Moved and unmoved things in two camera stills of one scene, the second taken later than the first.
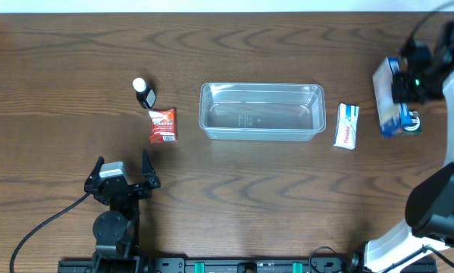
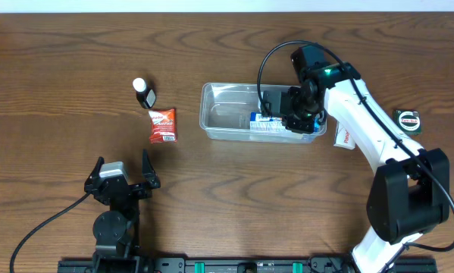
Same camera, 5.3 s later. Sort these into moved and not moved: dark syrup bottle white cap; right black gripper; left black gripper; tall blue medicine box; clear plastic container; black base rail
Moved: right black gripper; tall blue medicine box
Not moved: black base rail; left black gripper; dark syrup bottle white cap; clear plastic container
